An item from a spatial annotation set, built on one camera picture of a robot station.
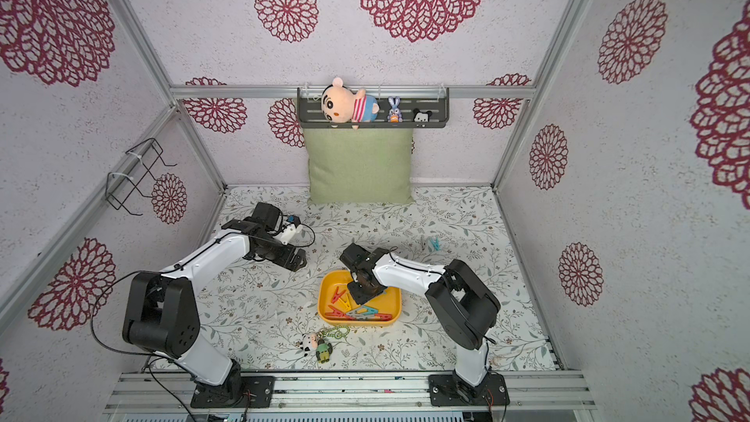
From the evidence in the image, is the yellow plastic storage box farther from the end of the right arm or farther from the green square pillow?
the green square pillow

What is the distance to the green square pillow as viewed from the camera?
A: 3.17 ft

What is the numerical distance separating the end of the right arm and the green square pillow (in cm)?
34

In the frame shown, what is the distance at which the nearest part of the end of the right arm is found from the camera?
0.65 meters

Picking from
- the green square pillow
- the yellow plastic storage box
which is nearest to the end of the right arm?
the yellow plastic storage box
